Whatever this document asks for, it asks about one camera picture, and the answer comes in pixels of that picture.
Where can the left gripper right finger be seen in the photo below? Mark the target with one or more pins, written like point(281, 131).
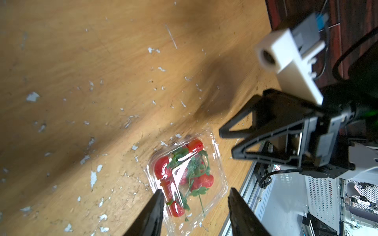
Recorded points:
point(243, 221)

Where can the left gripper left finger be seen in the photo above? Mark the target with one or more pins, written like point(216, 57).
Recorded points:
point(149, 221)

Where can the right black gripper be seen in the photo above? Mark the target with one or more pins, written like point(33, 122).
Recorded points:
point(279, 131)

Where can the red strawberry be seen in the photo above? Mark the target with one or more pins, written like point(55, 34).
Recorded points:
point(166, 189)
point(195, 146)
point(176, 210)
point(161, 170)
point(203, 181)

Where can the clear plastic clamshell container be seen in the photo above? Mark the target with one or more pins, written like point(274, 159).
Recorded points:
point(185, 167)

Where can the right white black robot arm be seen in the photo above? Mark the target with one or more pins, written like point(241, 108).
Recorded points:
point(363, 73)

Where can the aluminium front rail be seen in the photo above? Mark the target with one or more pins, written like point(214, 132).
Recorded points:
point(249, 192)

